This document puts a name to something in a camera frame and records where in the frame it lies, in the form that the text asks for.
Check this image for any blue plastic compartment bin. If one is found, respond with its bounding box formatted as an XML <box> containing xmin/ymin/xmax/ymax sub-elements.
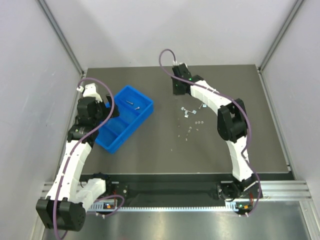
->
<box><xmin>95</xmin><ymin>85</ymin><xmax>154</xmax><ymax>154</ymax></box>

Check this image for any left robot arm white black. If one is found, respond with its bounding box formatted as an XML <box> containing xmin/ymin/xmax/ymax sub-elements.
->
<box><xmin>36</xmin><ymin>95</ymin><xmax>120</xmax><ymax>232</ymax></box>

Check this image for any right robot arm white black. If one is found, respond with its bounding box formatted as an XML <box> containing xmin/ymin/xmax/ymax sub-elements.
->
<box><xmin>171</xmin><ymin>63</ymin><xmax>257</xmax><ymax>200</ymax></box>

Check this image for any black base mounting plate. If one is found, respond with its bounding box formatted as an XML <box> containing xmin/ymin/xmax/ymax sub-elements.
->
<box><xmin>107</xmin><ymin>181</ymin><xmax>239</xmax><ymax>200</ymax></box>

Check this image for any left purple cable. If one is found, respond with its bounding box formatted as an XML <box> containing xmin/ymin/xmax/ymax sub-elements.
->
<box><xmin>53</xmin><ymin>77</ymin><xmax>125</xmax><ymax>238</ymax></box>

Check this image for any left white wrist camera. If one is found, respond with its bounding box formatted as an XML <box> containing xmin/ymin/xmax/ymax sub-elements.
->
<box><xmin>76</xmin><ymin>83</ymin><xmax>103</xmax><ymax>103</ymax></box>

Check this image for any grey slotted cable duct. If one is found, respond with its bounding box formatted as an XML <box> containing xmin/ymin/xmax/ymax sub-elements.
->
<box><xmin>87</xmin><ymin>200</ymin><xmax>250</xmax><ymax>214</ymax></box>

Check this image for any aluminium frame rail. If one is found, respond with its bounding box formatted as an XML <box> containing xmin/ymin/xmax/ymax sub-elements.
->
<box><xmin>261</xmin><ymin>180</ymin><xmax>312</xmax><ymax>202</ymax></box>

